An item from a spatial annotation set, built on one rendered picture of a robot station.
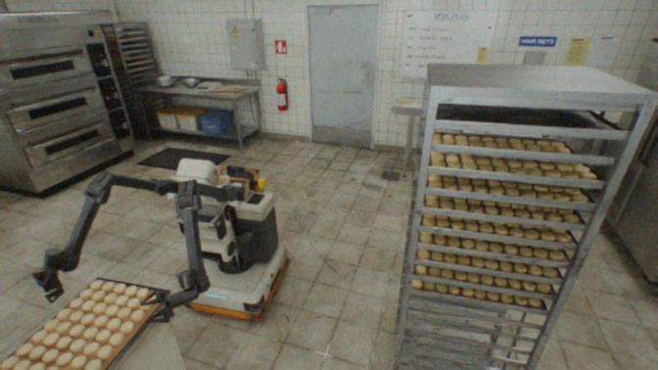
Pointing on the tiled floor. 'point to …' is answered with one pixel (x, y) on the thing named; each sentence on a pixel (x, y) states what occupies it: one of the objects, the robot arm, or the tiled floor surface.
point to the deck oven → (58, 101)
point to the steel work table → (206, 98)
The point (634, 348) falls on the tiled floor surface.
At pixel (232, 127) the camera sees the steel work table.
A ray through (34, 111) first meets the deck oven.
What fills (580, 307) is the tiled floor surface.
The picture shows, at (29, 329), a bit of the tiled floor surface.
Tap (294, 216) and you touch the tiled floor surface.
